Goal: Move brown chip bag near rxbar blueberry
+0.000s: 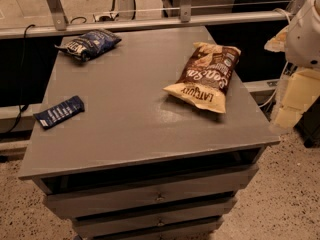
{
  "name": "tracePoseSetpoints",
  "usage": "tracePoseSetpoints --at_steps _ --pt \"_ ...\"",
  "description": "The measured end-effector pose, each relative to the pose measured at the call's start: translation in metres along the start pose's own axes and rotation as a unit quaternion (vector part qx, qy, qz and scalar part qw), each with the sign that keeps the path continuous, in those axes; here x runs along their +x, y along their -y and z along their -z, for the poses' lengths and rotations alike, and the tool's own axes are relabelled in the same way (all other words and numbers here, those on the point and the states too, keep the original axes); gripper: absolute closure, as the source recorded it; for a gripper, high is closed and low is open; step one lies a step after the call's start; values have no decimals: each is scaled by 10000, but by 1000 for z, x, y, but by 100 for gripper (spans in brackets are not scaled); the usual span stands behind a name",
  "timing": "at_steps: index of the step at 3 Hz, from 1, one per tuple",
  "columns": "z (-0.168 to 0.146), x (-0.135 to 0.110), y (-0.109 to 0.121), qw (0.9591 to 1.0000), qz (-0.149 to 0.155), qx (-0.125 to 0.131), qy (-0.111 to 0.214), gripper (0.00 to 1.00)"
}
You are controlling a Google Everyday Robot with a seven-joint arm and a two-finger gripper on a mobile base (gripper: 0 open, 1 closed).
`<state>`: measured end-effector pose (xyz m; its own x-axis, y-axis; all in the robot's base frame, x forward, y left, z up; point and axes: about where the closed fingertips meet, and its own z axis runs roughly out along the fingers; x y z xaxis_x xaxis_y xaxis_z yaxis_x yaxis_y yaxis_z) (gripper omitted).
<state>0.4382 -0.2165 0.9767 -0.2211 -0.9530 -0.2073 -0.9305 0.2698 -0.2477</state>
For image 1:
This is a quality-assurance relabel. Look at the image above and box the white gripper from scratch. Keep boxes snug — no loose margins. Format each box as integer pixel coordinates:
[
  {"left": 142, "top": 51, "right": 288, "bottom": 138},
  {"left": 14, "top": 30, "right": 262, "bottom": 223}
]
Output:
[{"left": 264, "top": 0, "right": 320, "bottom": 134}]

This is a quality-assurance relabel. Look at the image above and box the brown chip bag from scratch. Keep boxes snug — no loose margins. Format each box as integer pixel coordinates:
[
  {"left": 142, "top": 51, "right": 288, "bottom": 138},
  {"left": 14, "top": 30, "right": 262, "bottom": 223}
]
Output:
[{"left": 164, "top": 42, "right": 241, "bottom": 114}]

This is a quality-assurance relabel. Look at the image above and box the blue chip bag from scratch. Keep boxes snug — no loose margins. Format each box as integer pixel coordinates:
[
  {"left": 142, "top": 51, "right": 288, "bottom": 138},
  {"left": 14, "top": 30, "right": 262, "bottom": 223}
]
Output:
[{"left": 56, "top": 29, "right": 121, "bottom": 62}]

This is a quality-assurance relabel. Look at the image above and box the blue rxbar blueberry bar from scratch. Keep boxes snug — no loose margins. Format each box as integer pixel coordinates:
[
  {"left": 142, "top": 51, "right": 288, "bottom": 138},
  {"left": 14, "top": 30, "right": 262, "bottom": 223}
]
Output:
[{"left": 34, "top": 96, "right": 85, "bottom": 130}]

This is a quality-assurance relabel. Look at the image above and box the top grey drawer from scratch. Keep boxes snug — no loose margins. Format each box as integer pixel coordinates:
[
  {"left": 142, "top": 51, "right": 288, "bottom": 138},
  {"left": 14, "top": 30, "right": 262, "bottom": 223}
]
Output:
[{"left": 45, "top": 164, "right": 258, "bottom": 218}]

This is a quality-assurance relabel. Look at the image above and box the grey drawer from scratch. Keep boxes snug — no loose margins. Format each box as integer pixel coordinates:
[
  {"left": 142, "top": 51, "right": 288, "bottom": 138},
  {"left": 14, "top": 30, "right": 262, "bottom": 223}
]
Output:
[
  {"left": 87, "top": 216, "right": 225, "bottom": 240},
  {"left": 45, "top": 164, "right": 258, "bottom": 218},
  {"left": 71, "top": 197, "right": 238, "bottom": 239}
]

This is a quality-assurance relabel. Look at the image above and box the grey drawer cabinet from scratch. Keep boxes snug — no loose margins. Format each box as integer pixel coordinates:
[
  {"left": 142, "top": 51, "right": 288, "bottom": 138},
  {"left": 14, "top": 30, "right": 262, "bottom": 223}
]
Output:
[{"left": 18, "top": 25, "right": 281, "bottom": 240}]

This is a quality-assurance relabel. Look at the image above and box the grey metal railing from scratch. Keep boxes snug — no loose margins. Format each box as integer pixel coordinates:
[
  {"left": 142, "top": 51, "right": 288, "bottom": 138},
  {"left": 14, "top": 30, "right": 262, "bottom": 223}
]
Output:
[{"left": 0, "top": 0, "right": 306, "bottom": 39}]

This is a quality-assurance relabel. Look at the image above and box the bottom grey drawer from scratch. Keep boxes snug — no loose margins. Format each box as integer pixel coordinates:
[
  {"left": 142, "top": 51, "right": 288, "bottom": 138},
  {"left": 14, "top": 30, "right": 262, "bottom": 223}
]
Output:
[{"left": 87, "top": 216, "right": 225, "bottom": 240}]

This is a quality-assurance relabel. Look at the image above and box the middle grey drawer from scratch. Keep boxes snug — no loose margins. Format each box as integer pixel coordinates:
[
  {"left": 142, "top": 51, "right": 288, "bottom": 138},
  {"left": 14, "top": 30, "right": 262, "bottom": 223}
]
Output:
[{"left": 71, "top": 197, "right": 238, "bottom": 239}]

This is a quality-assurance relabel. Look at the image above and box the white cable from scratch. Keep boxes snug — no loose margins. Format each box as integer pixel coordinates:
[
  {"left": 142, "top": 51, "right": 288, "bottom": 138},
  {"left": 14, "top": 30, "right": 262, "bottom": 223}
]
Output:
[{"left": 258, "top": 61, "right": 290, "bottom": 109}]

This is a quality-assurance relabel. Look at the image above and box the black cable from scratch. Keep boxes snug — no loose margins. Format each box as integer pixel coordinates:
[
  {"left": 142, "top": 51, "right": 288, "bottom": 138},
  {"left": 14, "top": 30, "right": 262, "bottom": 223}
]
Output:
[{"left": 0, "top": 24, "right": 36, "bottom": 142}]

